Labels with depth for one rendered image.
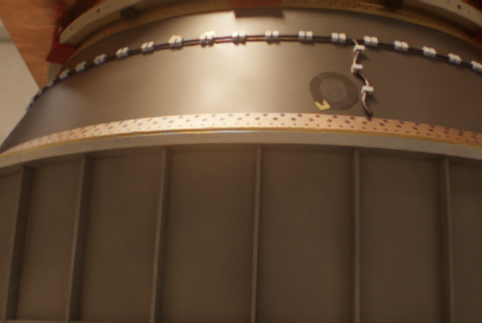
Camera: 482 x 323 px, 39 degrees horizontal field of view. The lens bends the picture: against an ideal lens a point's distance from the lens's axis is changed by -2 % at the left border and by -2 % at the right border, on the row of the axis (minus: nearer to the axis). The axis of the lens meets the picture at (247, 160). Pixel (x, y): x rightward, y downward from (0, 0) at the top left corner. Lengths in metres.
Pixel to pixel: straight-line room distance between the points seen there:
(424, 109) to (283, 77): 0.32
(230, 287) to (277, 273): 0.09
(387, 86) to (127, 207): 0.64
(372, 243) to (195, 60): 0.62
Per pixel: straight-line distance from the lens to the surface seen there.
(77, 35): 2.17
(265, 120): 1.43
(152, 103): 1.58
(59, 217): 1.55
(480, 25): 2.06
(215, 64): 1.63
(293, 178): 1.38
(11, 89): 7.95
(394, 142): 1.39
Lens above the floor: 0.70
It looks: 18 degrees up
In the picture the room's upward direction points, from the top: 2 degrees clockwise
